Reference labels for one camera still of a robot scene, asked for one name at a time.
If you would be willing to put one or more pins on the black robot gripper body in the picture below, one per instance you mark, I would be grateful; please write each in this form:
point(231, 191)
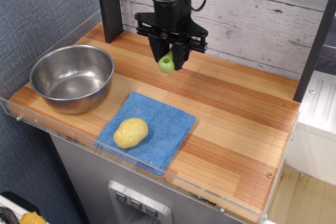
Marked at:
point(173, 17)

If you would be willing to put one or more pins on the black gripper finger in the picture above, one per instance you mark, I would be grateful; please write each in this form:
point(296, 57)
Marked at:
point(159, 45)
point(181, 52)

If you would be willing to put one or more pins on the stainless steel bowl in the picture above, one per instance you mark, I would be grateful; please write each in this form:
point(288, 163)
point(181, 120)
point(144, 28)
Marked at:
point(73, 79)

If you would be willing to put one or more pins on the black white object bottom left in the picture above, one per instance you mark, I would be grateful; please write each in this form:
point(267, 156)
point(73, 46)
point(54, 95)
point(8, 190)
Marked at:
point(18, 205)

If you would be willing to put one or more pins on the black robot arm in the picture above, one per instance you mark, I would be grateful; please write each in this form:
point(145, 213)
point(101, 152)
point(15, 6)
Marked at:
point(172, 33)

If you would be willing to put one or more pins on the grey toy fridge cabinet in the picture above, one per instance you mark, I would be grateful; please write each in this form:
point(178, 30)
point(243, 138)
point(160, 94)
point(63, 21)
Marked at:
point(90, 174)

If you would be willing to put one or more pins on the silver dispenser panel with buttons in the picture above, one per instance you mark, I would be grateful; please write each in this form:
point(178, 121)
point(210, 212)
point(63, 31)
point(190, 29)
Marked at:
point(131, 206)

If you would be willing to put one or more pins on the blue microfibre cloth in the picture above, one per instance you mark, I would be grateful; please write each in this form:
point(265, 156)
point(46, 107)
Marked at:
point(168, 128)

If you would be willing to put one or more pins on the yellow object bottom left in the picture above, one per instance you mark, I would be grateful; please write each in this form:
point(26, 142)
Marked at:
point(32, 218)

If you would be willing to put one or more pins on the yellow toy potato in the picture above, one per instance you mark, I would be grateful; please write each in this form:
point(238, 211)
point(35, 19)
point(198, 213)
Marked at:
point(130, 133)

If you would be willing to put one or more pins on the green handled grey spatula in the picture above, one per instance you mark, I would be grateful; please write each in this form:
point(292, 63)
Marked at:
point(166, 63)

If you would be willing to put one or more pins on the black left vertical post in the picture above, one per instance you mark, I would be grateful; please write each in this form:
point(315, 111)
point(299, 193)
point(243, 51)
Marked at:
point(111, 19)

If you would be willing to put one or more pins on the white appliance at right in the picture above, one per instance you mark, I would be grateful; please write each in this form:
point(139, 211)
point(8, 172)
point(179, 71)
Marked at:
point(311, 148)

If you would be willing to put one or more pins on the clear acrylic table guard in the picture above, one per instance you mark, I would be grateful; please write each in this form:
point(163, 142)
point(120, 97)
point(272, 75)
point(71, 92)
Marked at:
point(228, 159)

